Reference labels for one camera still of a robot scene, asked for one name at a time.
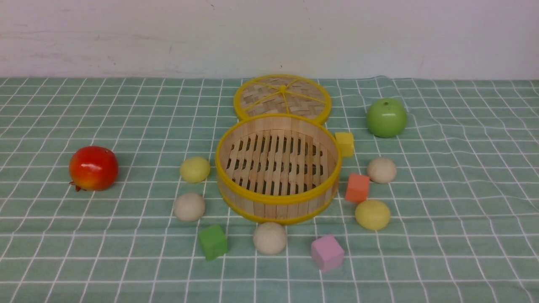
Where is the bamboo steamer tray yellow rim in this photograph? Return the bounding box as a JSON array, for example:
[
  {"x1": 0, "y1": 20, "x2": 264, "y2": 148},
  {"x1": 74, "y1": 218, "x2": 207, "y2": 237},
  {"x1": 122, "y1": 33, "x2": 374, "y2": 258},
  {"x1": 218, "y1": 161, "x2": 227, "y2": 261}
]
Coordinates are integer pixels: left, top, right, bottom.
[{"x1": 214, "y1": 114, "x2": 342, "y2": 225}]

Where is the yellow bun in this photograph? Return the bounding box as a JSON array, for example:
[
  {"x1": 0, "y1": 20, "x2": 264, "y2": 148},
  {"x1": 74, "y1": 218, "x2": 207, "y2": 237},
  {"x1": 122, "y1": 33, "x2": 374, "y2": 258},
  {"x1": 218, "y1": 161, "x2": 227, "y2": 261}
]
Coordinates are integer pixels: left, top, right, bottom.
[
  {"x1": 179, "y1": 157, "x2": 211, "y2": 183},
  {"x1": 355, "y1": 199, "x2": 391, "y2": 231}
]

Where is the green checkered tablecloth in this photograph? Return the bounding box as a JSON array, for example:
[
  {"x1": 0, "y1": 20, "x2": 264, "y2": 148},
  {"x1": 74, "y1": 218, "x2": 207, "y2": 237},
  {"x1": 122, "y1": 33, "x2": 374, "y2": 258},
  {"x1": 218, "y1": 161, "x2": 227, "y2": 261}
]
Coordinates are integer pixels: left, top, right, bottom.
[{"x1": 0, "y1": 76, "x2": 539, "y2": 303}]

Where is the white bun front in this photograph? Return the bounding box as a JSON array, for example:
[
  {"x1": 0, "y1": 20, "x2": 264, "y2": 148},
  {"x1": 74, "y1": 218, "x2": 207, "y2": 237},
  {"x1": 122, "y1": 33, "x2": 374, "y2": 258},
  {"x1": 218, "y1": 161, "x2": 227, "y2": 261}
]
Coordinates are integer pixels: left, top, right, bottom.
[{"x1": 253, "y1": 222, "x2": 288, "y2": 255}]

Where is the white bun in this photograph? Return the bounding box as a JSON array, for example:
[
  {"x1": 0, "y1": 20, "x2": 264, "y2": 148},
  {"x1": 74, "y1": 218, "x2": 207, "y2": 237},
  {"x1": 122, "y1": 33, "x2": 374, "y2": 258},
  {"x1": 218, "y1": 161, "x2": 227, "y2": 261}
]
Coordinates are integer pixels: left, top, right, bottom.
[
  {"x1": 366, "y1": 157, "x2": 397, "y2": 184},
  {"x1": 173, "y1": 192, "x2": 206, "y2": 222},
  {"x1": 253, "y1": 222, "x2": 288, "y2": 255}
]

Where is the woven bamboo steamer lid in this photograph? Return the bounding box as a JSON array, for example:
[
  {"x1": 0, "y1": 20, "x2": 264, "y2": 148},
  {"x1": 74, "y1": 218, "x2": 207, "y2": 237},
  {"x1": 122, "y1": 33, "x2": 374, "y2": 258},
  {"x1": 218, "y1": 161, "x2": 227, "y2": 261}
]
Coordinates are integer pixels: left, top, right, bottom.
[{"x1": 233, "y1": 74, "x2": 332, "y2": 125}]

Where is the red pomegranate toy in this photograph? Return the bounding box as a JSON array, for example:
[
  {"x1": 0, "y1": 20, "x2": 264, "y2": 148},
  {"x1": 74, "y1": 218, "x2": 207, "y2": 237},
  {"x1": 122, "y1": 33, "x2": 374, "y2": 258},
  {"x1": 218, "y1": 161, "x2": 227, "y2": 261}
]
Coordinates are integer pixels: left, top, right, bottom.
[{"x1": 69, "y1": 146, "x2": 119, "y2": 192}]

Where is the pink cube block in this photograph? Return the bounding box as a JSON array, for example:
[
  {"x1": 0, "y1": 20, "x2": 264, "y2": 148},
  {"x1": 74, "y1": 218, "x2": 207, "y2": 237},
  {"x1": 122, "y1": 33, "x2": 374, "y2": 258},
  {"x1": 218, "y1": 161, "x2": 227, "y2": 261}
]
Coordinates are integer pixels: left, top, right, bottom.
[{"x1": 310, "y1": 234, "x2": 344, "y2": 273}]

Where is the orange cube block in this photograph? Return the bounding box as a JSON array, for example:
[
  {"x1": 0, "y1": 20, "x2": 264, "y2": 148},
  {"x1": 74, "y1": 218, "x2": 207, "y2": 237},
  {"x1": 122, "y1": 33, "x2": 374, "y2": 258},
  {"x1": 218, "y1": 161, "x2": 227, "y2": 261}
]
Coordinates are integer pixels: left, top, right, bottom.
[{"x1": 344, "y1": 174, "x2": 370, "y2": 204}]

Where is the green apple toy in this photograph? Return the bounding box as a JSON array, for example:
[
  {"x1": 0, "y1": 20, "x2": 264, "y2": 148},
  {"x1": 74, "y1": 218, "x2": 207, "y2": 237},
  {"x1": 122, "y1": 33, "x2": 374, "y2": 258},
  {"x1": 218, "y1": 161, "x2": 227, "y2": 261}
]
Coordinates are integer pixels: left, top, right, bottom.
[{"x1": 366, "y1": 98, "x2": 408, "y2": 138}]

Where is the yellow cube block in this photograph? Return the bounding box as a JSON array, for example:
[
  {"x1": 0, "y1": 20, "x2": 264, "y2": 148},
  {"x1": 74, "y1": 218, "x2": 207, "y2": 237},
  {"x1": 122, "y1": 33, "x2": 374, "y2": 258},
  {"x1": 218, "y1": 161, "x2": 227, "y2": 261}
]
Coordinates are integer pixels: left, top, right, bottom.
[{"x1": 335, "y1": 132, "x2": 355, "y2": 157}]

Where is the green cube block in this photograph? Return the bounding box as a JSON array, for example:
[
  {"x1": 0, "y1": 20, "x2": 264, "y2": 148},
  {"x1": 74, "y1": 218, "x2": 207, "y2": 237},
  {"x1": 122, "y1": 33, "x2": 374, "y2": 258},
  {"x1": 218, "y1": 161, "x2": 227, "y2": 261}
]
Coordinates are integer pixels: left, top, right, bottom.
[{"x1": 198, "y1": 224, "x2": 229, "y2": 261}]

